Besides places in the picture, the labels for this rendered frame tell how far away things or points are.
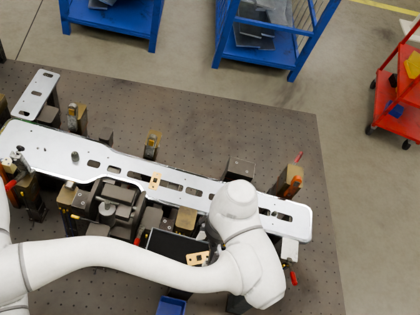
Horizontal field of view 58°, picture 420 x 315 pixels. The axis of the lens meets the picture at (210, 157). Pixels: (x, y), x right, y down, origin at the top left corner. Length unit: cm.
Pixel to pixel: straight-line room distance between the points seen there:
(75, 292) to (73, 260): 92
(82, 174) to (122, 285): 52
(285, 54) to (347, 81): 75
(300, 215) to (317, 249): 38
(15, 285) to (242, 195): 49
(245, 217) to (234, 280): 14
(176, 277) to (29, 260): 29
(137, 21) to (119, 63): 41
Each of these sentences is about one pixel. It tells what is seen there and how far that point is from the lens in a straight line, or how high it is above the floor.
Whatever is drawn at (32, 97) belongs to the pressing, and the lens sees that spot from 186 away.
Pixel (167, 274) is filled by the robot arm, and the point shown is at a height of 160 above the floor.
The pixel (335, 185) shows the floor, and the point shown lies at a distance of 322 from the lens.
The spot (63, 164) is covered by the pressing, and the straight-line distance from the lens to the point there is 164.
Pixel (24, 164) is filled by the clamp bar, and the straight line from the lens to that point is 148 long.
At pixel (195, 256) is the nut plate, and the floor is 116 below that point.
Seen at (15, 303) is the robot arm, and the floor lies 102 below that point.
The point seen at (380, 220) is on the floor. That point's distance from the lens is 329.
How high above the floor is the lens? 240
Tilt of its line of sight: 56 degrees down
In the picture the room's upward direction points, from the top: 23 degrees clockwise
